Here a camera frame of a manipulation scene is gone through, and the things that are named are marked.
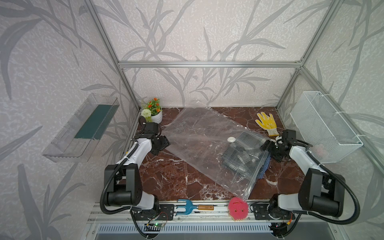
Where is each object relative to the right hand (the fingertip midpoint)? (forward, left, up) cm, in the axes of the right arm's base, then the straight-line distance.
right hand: (265, 149), depth 90 cm
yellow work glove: (+26, -11, -7) cm, 29 cm away
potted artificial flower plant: (+25, +72, +7) cm, 76 cm away
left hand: (+2, +61, +2) cm, 62 cm away
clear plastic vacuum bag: (+15, +38, -7) cm, 41 cm away
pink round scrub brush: (-31, +21, -2) cm, 38 cm away
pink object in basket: (-8, -20, +14) cm, 26 cm away
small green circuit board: (-37, +61, -5) cm, 71 cm away
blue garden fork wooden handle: (-30, +45, -4) cm, 54 cm away
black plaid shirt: (-3, +12, -1) cm, 12 cm away
